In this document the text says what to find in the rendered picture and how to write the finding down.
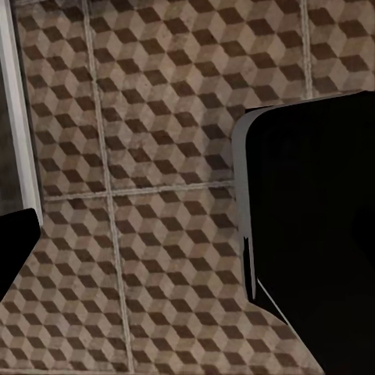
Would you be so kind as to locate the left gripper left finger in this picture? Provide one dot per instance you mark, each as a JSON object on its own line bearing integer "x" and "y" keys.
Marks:
{"x": 19, "y": 233}

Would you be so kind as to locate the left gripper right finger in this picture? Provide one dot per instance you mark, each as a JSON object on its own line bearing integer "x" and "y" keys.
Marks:
{"x": 363, "y": 232}

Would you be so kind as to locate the shower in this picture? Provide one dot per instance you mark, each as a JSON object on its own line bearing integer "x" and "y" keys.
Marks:
{"x": 17, "y": 112}

